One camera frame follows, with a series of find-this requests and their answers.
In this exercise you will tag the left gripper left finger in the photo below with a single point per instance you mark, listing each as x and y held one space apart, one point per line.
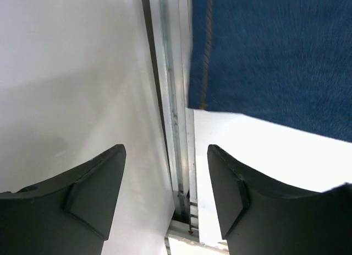
70 213

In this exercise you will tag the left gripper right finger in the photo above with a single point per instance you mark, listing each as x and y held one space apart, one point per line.
260 215

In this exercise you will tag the dark blue denim trousers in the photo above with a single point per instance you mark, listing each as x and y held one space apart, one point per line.
283 61

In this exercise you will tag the left aluminium table rail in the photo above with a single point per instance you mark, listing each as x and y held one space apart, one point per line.
168 24

